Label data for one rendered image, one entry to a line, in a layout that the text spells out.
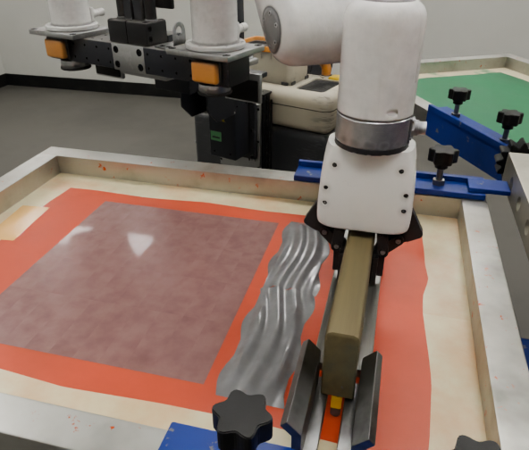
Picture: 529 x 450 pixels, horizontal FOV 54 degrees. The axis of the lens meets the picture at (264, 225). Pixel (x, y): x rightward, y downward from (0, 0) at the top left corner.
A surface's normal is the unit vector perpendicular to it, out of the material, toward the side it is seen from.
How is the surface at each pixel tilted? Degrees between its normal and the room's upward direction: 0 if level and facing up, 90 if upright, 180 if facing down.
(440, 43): 90
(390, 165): 88
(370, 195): 92
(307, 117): 90
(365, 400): 45
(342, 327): 0
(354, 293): 0
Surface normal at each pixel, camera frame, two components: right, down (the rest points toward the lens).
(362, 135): -0.43, 0.45
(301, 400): 0.69, -0.52
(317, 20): 0.26, 0.18
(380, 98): -0.10, 0.50
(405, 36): 0.29, 0.48
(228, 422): 0.00, -0.87
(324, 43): 0.29, 0.69
